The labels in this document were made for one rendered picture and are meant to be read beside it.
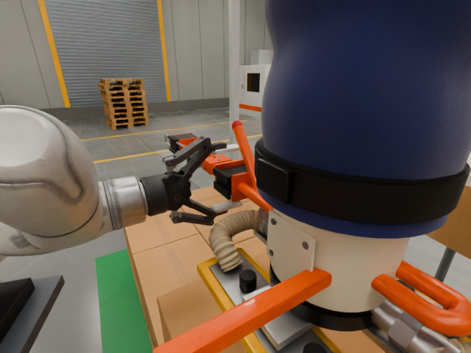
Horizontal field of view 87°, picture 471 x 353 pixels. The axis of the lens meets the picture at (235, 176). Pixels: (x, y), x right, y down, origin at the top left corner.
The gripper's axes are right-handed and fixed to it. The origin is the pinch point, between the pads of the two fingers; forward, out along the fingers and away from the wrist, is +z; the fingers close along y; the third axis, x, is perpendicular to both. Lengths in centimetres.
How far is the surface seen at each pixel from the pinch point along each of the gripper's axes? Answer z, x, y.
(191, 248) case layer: 10, -65, 70
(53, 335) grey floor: -69, -98, 125
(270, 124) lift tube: -10.0, 23.9, -16.7
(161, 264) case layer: -8, -62, 70
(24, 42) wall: -137, -974, -102
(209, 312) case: -10.7, 6.3, 29.8
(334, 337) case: 9.3, 25.2, 29.8
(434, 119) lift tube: -4.4, 36.0, -18.5
